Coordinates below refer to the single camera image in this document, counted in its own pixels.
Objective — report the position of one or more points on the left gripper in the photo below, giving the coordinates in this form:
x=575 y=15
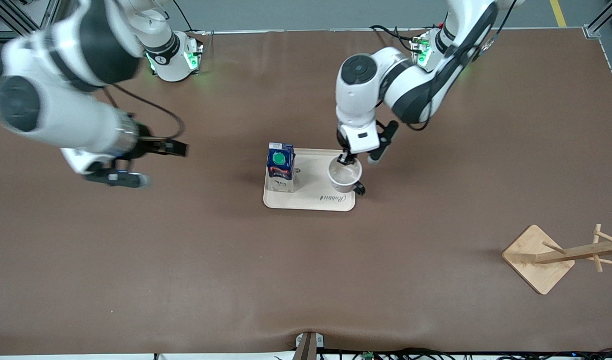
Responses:
x=345 y=159

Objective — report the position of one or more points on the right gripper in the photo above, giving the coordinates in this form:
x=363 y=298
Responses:
x=145 y=144

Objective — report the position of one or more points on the blue milk carton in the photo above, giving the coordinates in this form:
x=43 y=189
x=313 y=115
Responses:
x=281 y=167

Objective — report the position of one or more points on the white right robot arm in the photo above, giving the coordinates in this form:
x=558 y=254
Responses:
x=61 y=115

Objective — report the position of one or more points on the wooden cup rack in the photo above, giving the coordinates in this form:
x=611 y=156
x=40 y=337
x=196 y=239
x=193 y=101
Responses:
x=535 y=265

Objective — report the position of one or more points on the cream rabbit print tray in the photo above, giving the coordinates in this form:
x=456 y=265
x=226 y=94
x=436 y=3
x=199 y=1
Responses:
x=313 y=192

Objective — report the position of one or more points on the aluminium frame post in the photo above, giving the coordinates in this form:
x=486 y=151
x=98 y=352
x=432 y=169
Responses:
x=598 y=25
x=6 y=15

